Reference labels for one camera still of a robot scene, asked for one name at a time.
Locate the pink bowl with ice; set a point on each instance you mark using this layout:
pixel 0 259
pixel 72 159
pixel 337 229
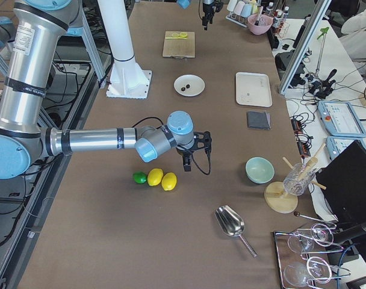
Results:
pixel 264 24

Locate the wooden cup stand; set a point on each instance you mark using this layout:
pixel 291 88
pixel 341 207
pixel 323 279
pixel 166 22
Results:
pixel 275 195

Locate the grey folded cloth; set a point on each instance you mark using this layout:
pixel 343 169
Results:
pixel 258 120

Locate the blue teach pendant near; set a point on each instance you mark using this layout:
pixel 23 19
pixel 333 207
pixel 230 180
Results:
pixel 335 145

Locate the light green bowl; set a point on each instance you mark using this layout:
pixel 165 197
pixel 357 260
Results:
pixel 259 170

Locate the black monitor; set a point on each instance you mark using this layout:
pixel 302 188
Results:
pixel 345 181

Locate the wooden cutting board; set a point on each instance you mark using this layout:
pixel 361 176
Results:
pixel 179 48

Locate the green lime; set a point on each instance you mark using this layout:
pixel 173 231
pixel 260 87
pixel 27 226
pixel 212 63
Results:
pixel 139 177

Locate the dark red cherry pair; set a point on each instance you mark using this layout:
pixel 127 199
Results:
pixel 185 87

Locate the steel ice scoop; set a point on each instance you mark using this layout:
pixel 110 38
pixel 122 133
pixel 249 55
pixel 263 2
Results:
pixel 233 225

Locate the yellow lemon outer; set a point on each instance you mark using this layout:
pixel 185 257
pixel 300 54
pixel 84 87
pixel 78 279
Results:
pixel 169 181

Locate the cream round plate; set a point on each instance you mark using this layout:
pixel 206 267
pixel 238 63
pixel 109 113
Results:
pixel 197 85

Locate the yellow lemon near lime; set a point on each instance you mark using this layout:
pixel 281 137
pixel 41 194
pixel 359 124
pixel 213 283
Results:
pixel 155 176

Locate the clear textured glass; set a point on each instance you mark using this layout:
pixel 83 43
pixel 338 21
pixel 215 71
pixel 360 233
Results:
pixel 298 179

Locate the blue teach pendant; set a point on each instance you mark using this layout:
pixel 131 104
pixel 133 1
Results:
pixel 340 119
pixel 335 145

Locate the cream rabbit tray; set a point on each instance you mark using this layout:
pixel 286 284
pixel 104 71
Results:
pixel 253 89

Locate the person in white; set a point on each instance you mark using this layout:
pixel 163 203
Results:
pixel 354 40

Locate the metal glass rack tray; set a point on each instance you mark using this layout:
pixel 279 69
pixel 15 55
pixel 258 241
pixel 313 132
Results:
pixel 302 257

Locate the aluminium frame post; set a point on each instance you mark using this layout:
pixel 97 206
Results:
pixel 310 29

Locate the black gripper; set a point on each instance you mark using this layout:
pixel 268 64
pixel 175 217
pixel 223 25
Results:
pixel 184 153
pixel 207 7

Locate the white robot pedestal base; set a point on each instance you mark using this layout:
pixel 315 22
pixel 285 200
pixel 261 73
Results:
pixel 127 78

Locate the blue teach pendant far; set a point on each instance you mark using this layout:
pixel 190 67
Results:
pixel 340 119

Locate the white cup rack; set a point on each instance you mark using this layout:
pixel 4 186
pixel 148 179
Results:
pixel 240 10

